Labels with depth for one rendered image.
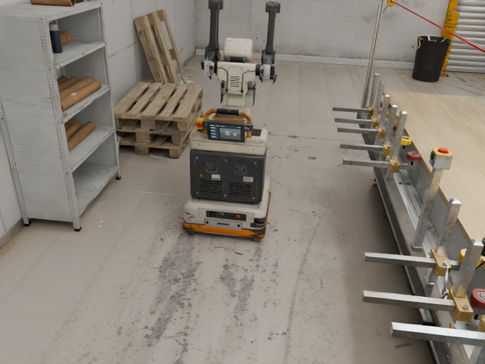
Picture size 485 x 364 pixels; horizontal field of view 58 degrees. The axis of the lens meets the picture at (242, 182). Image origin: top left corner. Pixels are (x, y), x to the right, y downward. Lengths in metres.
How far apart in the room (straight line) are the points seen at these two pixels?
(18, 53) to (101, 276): 1.52
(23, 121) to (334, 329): 2.43
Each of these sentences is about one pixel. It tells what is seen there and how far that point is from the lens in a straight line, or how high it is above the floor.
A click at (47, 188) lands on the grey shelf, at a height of 0.36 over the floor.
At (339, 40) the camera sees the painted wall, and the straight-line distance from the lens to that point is 9.17.
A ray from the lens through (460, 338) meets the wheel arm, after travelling 1.55.
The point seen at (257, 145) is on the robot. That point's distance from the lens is 3.03.
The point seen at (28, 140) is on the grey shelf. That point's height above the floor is 0.73.
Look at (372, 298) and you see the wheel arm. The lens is 1.73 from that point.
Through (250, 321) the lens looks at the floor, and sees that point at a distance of 2.75.
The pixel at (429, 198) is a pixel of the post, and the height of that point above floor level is 0.99.
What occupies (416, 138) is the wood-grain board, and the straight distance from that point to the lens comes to 3.13.
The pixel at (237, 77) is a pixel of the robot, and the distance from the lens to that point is 3.25.
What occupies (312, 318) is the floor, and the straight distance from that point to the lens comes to 2.82.
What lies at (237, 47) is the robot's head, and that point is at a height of 1.34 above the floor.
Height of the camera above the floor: 1.97
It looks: 28 degrees down
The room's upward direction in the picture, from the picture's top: 2 degrees clockwise
